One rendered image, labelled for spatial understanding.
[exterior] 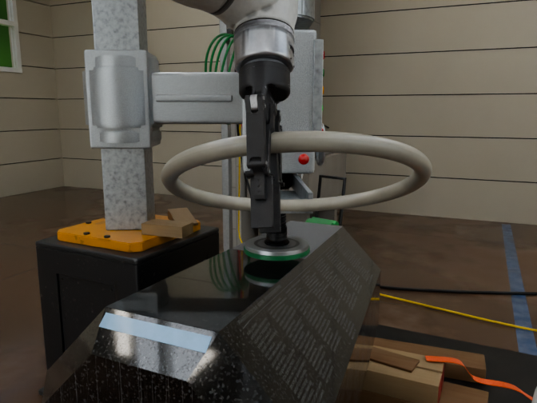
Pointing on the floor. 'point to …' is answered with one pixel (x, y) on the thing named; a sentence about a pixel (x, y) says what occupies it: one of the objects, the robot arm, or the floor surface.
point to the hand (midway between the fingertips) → (265, 206)
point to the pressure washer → (320, 197)
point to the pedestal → (104, 280)
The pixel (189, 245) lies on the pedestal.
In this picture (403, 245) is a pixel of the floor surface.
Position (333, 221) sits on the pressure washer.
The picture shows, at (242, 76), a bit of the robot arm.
